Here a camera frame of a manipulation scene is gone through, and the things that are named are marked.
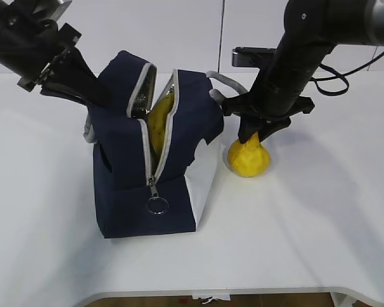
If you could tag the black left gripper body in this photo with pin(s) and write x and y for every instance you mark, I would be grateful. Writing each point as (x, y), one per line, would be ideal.
(47, 47)

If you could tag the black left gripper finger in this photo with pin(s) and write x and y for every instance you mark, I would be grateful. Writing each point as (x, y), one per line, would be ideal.
(77, 88)
(72, 63)

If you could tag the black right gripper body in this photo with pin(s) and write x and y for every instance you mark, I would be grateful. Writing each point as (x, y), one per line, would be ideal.
(270, 110)

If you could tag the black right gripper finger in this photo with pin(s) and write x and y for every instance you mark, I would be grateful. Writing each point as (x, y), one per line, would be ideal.
(248, 127)
(270, 128)

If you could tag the yellow pear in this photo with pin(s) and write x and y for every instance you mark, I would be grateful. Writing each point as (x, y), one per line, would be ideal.
(249, 159)

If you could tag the yellow banana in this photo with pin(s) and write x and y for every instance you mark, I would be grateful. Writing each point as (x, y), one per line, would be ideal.
(157, 122)

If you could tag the navy and white lunch bag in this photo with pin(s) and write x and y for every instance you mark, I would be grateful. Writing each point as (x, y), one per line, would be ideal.
(138, 193)

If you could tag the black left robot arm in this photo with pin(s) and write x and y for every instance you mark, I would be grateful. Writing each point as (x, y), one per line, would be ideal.
(18, 28)

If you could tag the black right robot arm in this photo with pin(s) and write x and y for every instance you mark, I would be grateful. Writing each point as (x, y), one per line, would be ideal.
(312, 29)

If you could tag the white paper scrap under table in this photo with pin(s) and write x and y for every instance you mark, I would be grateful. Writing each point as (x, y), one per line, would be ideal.
(209, 296)

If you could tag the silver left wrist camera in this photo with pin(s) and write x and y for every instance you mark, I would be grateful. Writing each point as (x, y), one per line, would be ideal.
(51, 9)

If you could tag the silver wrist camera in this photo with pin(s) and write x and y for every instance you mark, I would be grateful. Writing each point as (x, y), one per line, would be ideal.
(51, 9)
(252, 57)

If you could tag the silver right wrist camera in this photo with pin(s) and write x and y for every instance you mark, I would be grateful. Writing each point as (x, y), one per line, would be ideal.
(252, 57)

